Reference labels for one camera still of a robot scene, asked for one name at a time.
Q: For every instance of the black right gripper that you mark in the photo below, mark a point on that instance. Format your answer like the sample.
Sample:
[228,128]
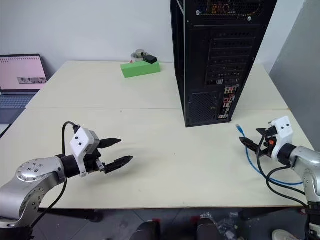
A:
[267,150]

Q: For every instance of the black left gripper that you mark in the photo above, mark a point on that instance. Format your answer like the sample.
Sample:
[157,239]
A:
[93,163]

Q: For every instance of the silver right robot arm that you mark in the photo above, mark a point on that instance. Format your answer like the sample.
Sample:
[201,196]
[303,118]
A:
[305,155]

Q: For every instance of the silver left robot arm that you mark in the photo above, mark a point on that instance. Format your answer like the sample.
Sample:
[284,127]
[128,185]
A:
[37,170]

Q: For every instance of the black computer tower case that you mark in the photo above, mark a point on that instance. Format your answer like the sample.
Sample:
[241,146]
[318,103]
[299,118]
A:
[215,75]

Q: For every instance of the dark rounded shape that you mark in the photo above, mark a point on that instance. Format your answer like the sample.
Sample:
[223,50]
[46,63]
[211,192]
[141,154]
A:
[207,230]
[146,231]

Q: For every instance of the green rectangular box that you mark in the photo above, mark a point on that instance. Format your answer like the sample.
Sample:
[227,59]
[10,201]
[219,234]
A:
[140,70]

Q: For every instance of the clear plastic bag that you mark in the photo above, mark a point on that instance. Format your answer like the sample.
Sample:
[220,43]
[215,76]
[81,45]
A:
[228,225]

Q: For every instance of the small black box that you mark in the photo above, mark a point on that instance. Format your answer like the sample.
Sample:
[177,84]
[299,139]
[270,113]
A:
[150,59]

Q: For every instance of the silver tape roll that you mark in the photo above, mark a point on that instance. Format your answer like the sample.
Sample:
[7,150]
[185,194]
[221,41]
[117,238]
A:
[138,55]

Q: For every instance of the white shoe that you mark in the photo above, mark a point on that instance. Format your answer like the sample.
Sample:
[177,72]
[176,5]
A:
[283,235]

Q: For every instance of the laptop with pink screen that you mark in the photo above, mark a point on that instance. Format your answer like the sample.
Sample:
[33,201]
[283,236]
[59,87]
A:
[20,72]

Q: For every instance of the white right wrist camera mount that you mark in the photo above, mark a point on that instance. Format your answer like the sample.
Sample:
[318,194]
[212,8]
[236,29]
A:
[283,130]

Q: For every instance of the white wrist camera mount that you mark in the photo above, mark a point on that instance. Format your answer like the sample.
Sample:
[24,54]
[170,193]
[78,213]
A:
[283,130]
[80,140]

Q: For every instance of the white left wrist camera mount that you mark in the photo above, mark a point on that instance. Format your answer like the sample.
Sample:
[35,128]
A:
[80,140]

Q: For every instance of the black table frame bar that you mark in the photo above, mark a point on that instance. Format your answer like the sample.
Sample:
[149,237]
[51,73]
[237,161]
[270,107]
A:
[265,213]
[75,215]

